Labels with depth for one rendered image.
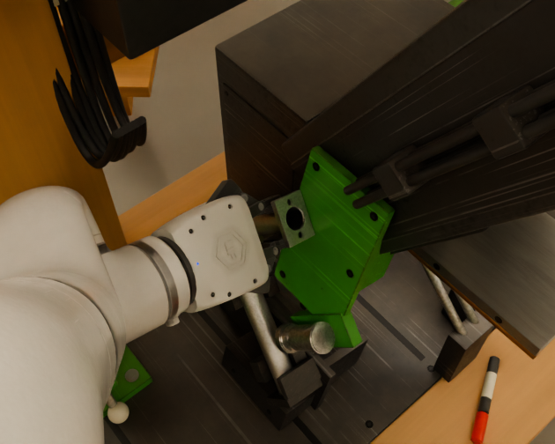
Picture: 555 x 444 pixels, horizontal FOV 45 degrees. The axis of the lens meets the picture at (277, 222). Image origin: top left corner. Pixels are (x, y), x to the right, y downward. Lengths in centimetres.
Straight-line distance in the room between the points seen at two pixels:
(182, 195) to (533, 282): 62
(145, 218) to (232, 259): 50
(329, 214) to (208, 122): 183
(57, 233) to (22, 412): 28
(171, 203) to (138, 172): 123
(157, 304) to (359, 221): 23
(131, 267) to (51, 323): 35
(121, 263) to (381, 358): 50
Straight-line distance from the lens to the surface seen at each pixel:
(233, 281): 69
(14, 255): 51
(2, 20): 76
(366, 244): 71
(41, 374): 25
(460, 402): 100
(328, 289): 79
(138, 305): 61
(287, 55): 88
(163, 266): 63
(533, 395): 104
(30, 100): 82
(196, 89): 267
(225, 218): 69
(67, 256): 49
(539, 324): 82
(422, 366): 101
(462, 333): 92
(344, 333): 80
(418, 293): 107
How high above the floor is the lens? 181
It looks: 54 degrees down
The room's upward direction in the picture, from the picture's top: straight up
